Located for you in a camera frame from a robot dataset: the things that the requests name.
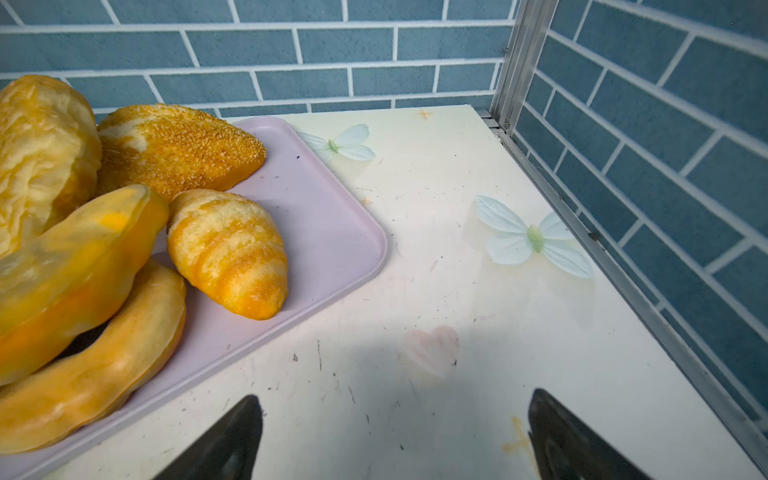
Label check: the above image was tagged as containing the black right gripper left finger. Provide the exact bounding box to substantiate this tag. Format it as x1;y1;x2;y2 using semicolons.
155;395;263;480

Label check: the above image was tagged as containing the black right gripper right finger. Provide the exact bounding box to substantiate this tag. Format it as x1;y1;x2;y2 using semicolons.
528;388;650;480

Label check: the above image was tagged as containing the glazed ring donut bread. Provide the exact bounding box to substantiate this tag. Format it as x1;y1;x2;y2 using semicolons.
1;261;186;455

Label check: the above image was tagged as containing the striped croissant fake bread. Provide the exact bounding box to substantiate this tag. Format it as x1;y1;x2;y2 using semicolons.
167;189;289;320

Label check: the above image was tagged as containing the yellow oval bread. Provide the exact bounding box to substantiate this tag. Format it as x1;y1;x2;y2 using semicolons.
1;185;169;385

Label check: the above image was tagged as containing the sesame fake bread loaf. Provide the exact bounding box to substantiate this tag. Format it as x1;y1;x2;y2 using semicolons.
96;104;267;201

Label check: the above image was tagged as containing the lilac plastic tray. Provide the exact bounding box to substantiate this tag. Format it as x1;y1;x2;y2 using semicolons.
1;116;388;479

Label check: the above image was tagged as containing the large wrinkled ring bread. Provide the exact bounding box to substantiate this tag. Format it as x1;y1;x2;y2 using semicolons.
1;75;102;256

